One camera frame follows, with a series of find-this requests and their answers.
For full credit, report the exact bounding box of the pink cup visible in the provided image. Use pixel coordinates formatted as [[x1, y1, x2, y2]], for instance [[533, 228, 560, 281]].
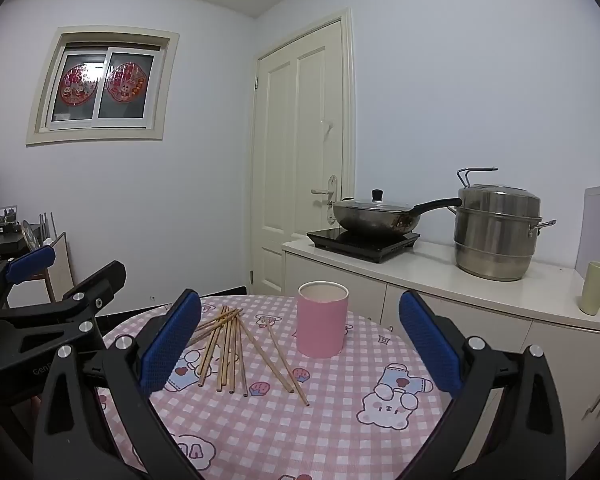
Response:
[[296, 281, 350, 359]]

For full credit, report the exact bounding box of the steel wok with black handle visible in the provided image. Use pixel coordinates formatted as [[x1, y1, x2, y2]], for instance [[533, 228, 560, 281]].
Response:
[[331, 197, 463, 236]]

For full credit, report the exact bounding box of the stainless steel steamer lid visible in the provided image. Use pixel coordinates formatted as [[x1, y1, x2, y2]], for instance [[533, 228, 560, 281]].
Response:
[[457, 185, 543, 221]]

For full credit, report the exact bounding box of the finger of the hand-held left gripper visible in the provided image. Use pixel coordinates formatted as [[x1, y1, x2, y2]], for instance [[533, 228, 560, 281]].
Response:
[[0, 260, 127, 335], [0, 246, 57, 313]]

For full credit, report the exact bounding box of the pink checked tablecloth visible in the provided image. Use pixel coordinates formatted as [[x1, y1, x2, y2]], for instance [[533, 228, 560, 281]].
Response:
[[100, 294, 453, 480]]

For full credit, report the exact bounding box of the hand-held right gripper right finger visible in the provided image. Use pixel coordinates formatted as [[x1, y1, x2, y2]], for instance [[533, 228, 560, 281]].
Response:
[[399, 289, 567, 480]]

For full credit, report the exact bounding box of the cream panel door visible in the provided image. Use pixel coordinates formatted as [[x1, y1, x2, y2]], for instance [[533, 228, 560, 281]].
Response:
[[250, 8, 356, 296]]

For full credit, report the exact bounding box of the stainless steel steamer pot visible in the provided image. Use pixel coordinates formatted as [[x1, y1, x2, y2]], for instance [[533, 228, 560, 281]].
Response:
[[452, 205, 557, 282]]

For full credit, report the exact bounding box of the white counter cabinet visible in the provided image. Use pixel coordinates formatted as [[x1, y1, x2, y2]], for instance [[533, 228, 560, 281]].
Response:
[[281, 237, 600, 480]]

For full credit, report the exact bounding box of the metal door handle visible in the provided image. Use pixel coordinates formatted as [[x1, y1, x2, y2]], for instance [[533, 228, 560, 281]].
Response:
[[311, 176, 340, 228]]

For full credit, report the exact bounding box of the white leaning board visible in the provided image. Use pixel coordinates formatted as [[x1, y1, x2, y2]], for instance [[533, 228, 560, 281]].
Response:
[[45, 232, 76, 303]]

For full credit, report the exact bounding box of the black induction cooker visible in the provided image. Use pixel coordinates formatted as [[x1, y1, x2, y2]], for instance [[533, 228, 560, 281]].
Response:
[[306, 227, 422, 264]]

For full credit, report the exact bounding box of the pile of wooden chopsticks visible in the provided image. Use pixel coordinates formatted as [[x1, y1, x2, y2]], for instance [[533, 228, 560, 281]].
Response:
[[187, 304, 311, 407]]

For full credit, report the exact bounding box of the pale green cup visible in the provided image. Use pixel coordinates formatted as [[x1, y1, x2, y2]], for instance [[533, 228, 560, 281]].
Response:
[[580, 261, 600, 317]]

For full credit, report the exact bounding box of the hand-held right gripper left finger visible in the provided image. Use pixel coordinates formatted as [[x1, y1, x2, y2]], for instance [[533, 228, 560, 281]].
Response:
[[32, 288, 203, 480]]

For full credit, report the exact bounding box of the round metal plate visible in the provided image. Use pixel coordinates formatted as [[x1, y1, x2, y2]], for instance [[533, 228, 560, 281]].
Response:
[[21, 220, 43, 251]]

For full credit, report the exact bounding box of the black desk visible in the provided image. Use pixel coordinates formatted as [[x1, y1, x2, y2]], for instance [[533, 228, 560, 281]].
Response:
[[0, 220, 31, 261]]

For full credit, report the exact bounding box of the red round window decoration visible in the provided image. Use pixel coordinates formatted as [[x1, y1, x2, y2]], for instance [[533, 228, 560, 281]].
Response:
[[105, 62, 145, 103], [60, 64, 101, 106]]

